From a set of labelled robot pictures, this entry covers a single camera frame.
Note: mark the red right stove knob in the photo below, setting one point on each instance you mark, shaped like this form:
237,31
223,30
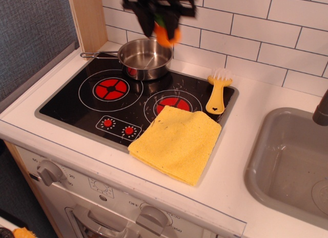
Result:
129,131

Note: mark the wooden side post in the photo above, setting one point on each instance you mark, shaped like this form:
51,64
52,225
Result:
89,19

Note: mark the red stove knob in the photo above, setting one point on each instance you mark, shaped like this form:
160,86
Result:
129,131
107,123

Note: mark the grey faucet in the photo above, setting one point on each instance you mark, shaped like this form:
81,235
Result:
320,116

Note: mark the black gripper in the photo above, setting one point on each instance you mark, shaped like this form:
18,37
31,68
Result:
172,10

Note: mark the orange fuzzy object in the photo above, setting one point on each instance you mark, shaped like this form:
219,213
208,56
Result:
17,233

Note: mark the grey timer knob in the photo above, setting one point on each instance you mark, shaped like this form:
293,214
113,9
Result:
49,172

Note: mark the oven door with handle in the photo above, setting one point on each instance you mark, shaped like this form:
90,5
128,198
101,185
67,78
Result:
99,222

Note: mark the black toy stovetop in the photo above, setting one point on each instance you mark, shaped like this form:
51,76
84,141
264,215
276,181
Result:
97,92

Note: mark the grey sink basin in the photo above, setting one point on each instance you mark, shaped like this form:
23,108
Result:
287,168

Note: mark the red left stove knob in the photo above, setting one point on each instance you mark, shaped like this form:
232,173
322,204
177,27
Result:
107,123

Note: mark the yellow scrub brush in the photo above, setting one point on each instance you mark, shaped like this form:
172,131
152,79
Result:
219,79

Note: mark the steel saucepan with handle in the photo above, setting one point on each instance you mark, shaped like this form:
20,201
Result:
140,59

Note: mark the orange carrot salt shaker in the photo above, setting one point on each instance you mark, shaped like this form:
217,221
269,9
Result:
162,34

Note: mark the yellow folded cloth napkin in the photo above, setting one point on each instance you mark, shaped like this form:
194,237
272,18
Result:
178,143

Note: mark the grey oven knob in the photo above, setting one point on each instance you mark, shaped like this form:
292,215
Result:
152,219

